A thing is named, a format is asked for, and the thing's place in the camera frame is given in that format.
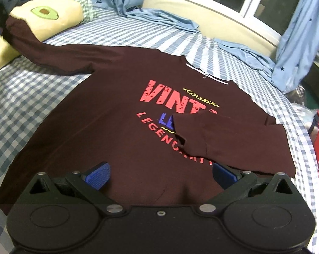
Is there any maroon printed sweatshirt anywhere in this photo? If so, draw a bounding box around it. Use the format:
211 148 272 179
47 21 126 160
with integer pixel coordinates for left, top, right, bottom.
0 14 296 217

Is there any clear plastic bag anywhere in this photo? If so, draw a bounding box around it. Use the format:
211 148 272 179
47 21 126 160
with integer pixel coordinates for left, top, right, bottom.
285 85 319 135

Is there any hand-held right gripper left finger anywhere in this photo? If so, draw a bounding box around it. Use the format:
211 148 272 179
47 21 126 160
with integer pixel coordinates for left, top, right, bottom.
29 161 125 216

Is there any green checkered pillow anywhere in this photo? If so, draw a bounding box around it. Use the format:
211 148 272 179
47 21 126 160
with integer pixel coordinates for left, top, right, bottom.
57 0 100 24

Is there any pile of dark clothes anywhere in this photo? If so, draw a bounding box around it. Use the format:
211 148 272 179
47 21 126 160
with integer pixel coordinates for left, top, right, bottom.
0 0 31 36

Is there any white window frame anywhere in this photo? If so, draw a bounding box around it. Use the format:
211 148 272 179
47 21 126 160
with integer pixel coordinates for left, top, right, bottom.
145 0 319 68

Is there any blue white checkered bed sheet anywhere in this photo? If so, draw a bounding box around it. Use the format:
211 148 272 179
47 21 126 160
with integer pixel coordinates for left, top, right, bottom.
0 7 319 254

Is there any yellow avocado print pillow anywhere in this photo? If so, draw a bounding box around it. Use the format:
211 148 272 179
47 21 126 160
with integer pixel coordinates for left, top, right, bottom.
9 0 84 43

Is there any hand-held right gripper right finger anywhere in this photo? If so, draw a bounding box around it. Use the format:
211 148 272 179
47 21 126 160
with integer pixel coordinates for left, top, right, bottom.
198 162 301 216

